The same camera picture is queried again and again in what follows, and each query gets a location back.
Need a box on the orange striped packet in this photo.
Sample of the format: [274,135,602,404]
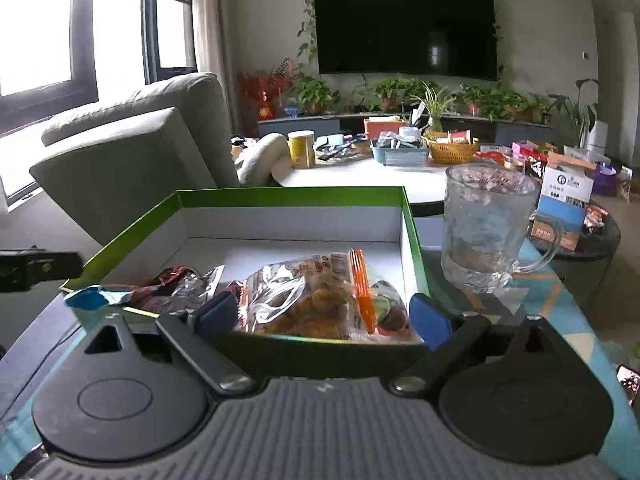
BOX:
[346,248,377,335]

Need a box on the white bag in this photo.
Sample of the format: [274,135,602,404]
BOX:
[563,144,612,167]

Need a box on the green ivy vine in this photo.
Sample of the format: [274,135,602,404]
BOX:
[295,0,507,82]

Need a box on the pink box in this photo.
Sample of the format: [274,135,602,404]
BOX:
[512,140,559,162]

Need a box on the spider plant in vase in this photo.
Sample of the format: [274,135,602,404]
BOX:
[410,80,459,134]

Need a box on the clear glass mug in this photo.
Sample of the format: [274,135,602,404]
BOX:
[439,162,564,294]

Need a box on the grey television cabinet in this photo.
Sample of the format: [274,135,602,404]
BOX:
[257,112,556,144]

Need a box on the clear fried snack packet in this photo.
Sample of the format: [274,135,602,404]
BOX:
[232,254,362,342]

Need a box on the orange box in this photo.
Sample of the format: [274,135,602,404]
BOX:
[363,117,407,140]

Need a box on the white air purifier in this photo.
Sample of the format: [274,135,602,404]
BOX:
[587,120,610,159]

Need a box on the dark round side table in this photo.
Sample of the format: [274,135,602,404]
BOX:
[525,199,622,302]

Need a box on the red flower arrangement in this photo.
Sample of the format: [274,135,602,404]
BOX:
[237,57,302,122]

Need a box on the green potted plant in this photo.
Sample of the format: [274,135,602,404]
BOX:
[525,92,554,124]
[457,84,484,116]
[372,76,409,112]
[480,87,527,121]
[294,76,342,116]

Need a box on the lavender cloth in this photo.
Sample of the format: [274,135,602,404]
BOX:
[0,291,92,442]

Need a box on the yellow wicker basket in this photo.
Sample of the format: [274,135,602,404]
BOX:
[422,131,480,165]

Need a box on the smartphone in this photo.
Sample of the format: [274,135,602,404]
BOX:
[615,363,640,407]

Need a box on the blue snack packet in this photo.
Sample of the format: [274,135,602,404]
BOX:
[63,284,138,312]

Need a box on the black framed window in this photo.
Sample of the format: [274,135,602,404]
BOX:
[0,0,199,207]

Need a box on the black wall television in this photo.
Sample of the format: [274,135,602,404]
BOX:
[312,0,500,82]

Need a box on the white round coffee table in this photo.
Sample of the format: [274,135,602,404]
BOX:
[271,151,482,207]

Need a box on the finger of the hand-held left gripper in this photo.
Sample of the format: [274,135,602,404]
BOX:
[0,249,84,294]

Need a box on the yellow can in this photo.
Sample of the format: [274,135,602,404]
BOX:
[287,130,317,170]

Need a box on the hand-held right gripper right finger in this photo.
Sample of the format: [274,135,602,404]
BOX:
[389,292,592,396]

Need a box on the white pillow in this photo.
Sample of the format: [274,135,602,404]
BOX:
[234,132,292,189]

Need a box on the green cardboard box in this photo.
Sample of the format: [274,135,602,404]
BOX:
[59,186,432,347]

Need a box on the red wrapped snack bag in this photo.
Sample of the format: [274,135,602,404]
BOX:
[584,204,609,234]

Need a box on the teal plastic basket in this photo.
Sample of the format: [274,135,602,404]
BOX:
[369,137,431,166]

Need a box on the blue and white carton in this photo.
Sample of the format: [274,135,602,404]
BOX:
[532,152,599,254]

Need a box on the grey sofa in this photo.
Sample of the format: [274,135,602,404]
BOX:
[29,72,242,257]

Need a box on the tall leafy floor plant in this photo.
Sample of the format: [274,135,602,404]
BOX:
[547,78,602,147]

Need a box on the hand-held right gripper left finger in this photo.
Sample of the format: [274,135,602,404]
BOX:
[79,291,257,395]

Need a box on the purple bag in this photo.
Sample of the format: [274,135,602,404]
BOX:
[592,162,619,198]

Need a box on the sheer white curtain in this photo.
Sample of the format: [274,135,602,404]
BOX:
[192,0,237,127]

